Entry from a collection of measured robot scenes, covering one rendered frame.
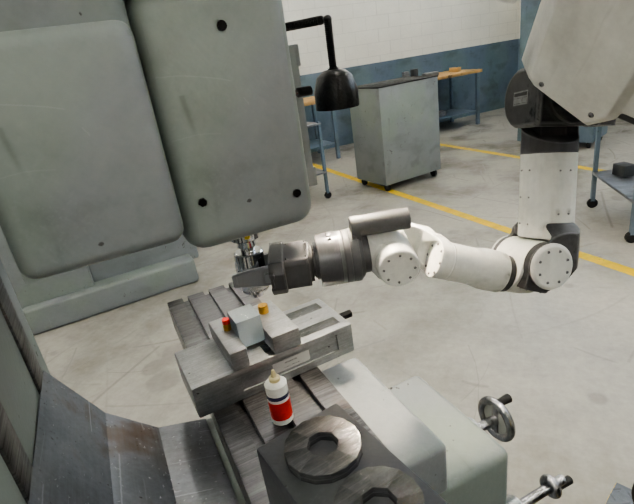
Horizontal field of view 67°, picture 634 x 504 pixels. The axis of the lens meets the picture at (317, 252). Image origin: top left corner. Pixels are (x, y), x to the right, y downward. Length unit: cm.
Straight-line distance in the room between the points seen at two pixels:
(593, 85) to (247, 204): 46
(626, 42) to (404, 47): 821
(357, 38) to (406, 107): 320
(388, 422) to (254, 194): 56
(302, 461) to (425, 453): 42
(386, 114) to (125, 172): 467
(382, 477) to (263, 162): 40
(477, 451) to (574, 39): 80
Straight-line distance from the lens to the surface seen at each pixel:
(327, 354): 103
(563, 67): 72
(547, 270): 86
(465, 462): 111
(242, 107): 63
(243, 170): 64
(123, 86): 59
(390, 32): 868
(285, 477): 58
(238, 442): 91
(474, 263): 83
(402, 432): 99
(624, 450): 227
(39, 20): 60
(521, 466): 212
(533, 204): 89
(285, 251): 78
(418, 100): 544
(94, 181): 59
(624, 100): 71
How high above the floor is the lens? 154
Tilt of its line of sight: 23 degrees down
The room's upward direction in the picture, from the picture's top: 9 degrees counter-clockwise
